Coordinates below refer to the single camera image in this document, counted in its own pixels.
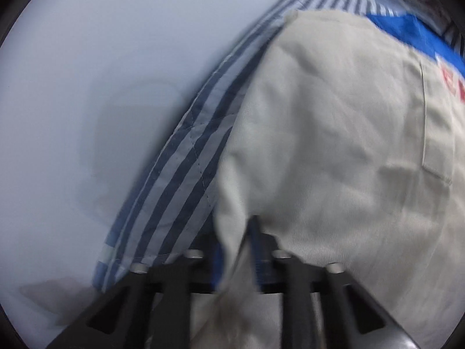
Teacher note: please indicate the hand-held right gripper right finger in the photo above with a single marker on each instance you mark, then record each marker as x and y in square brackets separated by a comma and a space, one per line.
[256, 251]

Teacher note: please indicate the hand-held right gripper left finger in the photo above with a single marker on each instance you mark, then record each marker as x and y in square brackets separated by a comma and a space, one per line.
[217, 271]

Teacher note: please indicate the beige and blue work jacket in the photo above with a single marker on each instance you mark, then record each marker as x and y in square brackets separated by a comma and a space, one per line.
[327, 134]

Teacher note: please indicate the blue white striped quilt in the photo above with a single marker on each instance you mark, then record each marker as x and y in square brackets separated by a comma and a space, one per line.
[181, 174]

